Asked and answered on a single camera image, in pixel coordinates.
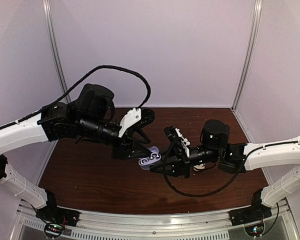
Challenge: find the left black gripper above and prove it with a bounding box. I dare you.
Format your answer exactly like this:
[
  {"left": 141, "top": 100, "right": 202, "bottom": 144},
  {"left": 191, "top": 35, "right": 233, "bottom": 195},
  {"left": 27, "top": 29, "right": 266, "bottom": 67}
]
[{"left": 76, "top": 113, "right": 153, "bottom": 161}]

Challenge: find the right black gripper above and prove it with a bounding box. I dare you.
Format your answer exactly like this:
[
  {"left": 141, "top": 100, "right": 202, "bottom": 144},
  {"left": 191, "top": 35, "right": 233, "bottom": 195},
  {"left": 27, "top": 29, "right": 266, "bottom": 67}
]
[{"left": 148, "top": 144, "right": 222, "bottom": 179}]

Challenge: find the purple earbud charging case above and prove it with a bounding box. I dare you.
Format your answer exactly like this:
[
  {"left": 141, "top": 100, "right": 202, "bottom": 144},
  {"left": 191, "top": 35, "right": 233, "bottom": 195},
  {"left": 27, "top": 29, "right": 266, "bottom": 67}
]
[{"left": 138, "top": 146, "right": 162, "bottom": 171}]

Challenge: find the white earbud charging case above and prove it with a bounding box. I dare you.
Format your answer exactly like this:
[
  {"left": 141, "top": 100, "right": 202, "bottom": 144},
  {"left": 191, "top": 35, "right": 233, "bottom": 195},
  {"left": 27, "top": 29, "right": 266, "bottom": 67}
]
[{"left": 192, "top": 163, "right": 206, "bottom": 172}]

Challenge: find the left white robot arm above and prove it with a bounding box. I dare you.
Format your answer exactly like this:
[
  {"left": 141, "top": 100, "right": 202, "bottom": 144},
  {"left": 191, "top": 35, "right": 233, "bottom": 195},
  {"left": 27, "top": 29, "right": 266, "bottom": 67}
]
[{"left": 0, "top": 83, "right": 155, "bottom": 222}]

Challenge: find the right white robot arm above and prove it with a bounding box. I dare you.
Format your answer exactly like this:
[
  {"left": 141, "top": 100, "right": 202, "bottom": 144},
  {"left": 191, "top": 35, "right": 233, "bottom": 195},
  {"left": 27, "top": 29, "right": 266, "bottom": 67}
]
[{"left": 149, "top": 119, "right": 300, "bottom": 221}]

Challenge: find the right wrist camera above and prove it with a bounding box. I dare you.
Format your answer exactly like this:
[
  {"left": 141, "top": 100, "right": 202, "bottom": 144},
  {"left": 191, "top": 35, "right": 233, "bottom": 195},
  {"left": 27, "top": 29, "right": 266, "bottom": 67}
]
[{"left": 164, "top": 126, "right": 191, "bottom": 157}]

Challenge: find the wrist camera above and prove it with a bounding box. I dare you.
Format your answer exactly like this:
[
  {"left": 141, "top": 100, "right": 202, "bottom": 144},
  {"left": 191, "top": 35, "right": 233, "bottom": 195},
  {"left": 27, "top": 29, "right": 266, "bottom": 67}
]
[
  {"left": 118, "top": 107, "right": 155, "bottom": 138},
  {"left": 164, "top": 126, "right": 191, "bottom": 157}
]

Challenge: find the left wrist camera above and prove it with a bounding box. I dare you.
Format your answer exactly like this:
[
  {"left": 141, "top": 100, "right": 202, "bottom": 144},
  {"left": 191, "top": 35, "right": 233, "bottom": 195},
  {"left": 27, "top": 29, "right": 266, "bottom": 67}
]
[{"left": 118, "top": 107, "right": 155, "bottom": 138}]

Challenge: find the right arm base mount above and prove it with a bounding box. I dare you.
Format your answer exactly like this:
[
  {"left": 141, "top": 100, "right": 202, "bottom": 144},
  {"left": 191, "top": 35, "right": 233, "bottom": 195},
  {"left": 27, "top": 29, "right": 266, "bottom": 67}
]
[{"left": 229, "top": 192, "right": 272, "bottom": 226}]

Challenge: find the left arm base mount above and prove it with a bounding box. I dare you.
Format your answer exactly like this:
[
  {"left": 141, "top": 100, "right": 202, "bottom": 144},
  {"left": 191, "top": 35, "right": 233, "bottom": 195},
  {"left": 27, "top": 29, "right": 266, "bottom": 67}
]
[{"left": 36, "top": 198, "right": 80, "bottom": 227}]

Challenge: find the front aluminium rail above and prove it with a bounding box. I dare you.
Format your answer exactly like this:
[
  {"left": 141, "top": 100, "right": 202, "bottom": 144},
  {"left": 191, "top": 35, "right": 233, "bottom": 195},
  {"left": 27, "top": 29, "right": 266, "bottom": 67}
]
[{"left": 8, "top": 200, "right": 300, "bottom": 240}]

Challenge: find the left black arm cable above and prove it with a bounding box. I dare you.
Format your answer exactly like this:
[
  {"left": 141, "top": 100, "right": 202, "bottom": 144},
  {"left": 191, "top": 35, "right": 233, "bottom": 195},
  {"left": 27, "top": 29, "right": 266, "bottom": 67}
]
[{"left": 0, "top": 64, "right": 152, "bottom": 131}]

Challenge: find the left aluminium frame post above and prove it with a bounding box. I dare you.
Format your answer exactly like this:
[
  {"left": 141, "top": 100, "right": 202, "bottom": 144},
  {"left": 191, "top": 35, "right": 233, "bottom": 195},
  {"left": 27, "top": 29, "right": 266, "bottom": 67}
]
[{"left": 42, "top": 0, "right": 68, "bottom": 94}]

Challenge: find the aluminium frame post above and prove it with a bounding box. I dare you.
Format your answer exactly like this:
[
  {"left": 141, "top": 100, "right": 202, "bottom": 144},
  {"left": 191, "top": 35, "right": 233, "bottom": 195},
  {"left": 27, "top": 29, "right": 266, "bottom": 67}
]
[
  {"left": 231, "top": 0, "right": 262, "bottom": 112},
  {"left": 42, "top": 0, "right": 68, "bottom": 94}
]

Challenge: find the right aluminium frame post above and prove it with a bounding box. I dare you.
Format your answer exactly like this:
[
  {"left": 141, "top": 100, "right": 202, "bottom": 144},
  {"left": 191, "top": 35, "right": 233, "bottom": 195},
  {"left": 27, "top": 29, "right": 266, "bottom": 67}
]
[{"left": 231, "top": 0, "right": 262, "bottom": 112}]

